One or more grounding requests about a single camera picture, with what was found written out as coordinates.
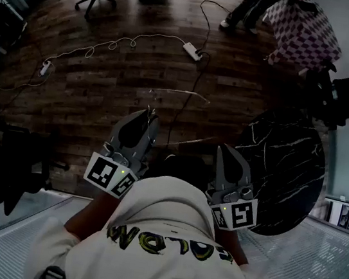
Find white printed T-shirt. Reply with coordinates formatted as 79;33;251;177
23;157;300;279

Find person's black trousers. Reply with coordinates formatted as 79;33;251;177
147;149;218;195

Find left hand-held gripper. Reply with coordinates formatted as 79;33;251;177
81;102;162;203

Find long white power strip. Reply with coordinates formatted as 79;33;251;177
180;40;206;63

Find black marble round table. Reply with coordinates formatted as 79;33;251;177
222;100;335;244

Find grey strap buckle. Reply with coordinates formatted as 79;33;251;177
40;264;69;279

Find pink white checkered box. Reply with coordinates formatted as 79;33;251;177
256;0;349;77

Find thin grey cable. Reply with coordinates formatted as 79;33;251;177
0;57;56;99

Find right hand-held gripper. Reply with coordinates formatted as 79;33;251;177
199;142;268;235

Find small white power adapter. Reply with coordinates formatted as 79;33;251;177
38;59;52;79

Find black cable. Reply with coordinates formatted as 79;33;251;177
192;0;235;59
165;48;213;154

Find person's left forearm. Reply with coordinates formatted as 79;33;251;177
62;184;122;246

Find person's right forearm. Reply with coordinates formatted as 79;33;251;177
210;222;255;267

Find white looped cable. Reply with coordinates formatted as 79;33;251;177
44;17;188;84

